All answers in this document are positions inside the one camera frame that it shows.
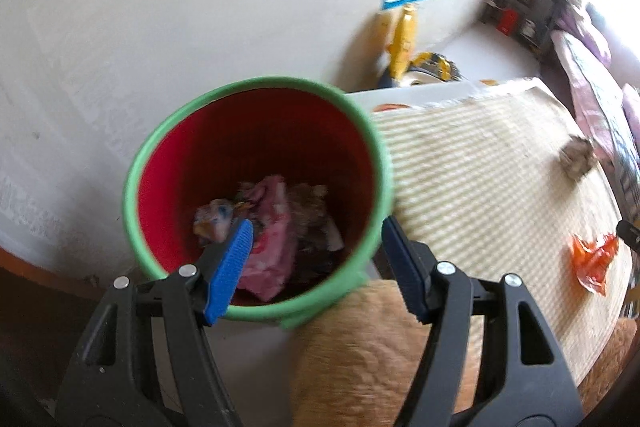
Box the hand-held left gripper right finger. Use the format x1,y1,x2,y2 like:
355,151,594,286
381,216,583,427

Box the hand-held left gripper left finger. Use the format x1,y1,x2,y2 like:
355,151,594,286
55,219,254,427

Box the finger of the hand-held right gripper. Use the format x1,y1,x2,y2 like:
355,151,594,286
616,220,640,254

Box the pink foil snack packet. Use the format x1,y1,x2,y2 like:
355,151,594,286
235,174,299,301

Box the orange transparent wrapper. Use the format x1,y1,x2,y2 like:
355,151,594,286
571,233,621,297

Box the red bin with green rim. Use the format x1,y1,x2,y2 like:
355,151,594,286
123,77,396,330

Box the dark crumpled wrappers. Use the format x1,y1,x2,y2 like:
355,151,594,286
287,182,346,283

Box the crumpled paper ball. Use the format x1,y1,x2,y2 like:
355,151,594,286
559,136,599,180

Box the beige checkered tablecloth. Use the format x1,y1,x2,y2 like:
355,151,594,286
372,82,636,388

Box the pink pillow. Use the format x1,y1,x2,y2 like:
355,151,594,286
621,84,640,142

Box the yellow black toy vehicle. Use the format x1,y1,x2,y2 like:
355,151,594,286
407,52,462,86

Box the purple pillow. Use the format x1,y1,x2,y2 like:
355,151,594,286
565,0,615,68

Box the red box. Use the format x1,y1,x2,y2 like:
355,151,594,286
496,8,518,35

